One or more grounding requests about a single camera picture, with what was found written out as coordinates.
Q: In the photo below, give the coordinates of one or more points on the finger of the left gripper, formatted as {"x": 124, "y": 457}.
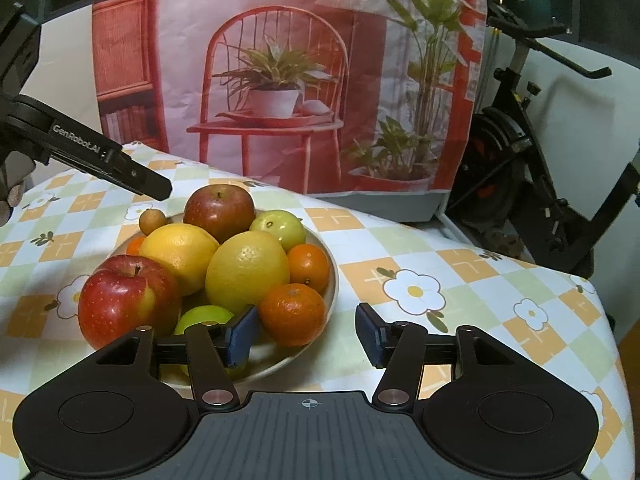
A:
{"x": 140, "y": 177}

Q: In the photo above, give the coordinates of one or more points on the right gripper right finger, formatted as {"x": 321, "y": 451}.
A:
{"x": 398, "y": 349}

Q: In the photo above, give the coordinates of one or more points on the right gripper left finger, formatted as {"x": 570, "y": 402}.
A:
{"x": 210, "y": 348}

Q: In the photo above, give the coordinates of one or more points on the small brown longan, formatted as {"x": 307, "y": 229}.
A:
{"x": 150, "y": 220}

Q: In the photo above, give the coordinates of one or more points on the orange tangerine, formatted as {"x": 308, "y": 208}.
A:
{"x": 133, "y": 247}
{"x": 309, "y": 265}
{"x": 293, "y": 315}

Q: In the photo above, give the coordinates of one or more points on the yellow lemon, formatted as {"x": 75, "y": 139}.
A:
{"x": 184, "y": 250}
{"x": 244, "y": 269}

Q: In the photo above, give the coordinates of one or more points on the bright red apple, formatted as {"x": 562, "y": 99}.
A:
{"x": 126, "y": 292}

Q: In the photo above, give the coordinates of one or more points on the dark red apple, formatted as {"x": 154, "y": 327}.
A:
{"x": 223, "y": 210}

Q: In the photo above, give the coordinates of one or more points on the small green apple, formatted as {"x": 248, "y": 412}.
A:
{"x": 284, "y": 226}

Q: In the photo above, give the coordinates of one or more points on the gloved left hand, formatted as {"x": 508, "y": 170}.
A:
{"x": 16, "y": 170}

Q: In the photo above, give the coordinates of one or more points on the checkered floral tablecloth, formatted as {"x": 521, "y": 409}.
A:
{"x": 66, "y": 226}

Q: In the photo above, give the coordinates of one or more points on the black exercise bike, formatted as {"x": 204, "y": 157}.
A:
{"x": 504, "y": 192}

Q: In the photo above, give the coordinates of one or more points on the pink printed backdrop cloth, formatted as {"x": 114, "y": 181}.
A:
{"x": 317, "y": 96}

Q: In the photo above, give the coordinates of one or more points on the dark window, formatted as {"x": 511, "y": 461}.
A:
{"x": 607, "y": 26}

